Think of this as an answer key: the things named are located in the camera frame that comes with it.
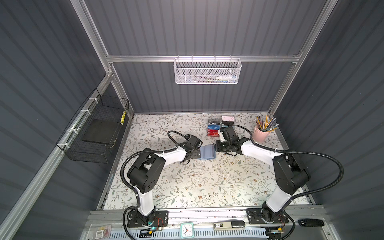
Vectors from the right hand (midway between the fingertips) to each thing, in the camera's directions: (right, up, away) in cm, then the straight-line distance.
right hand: (216, 147), depth 93 cm
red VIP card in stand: (0, +8, +12) cm, 15 cm away
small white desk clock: (-17, -36, -24) cm, 46 cm away
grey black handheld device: (+4, -32, -25) cm, 41 cm away
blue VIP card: (0, +12, +12) cm, 17 cm away
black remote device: (+42, -33, -23) cm, 58 cm away
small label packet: (-55, -36, -25) cm, 71 cm away
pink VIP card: (+10, +19, +12) cm, 24 cm away
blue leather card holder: (-5, -4, +4) cm, 7 cm away
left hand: (-15, -4, +3) cm, 16 cm away
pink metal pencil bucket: (+30, +6, +6) cm, 31 cm away
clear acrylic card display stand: (+7, +14, +12) cm, 20 cm away
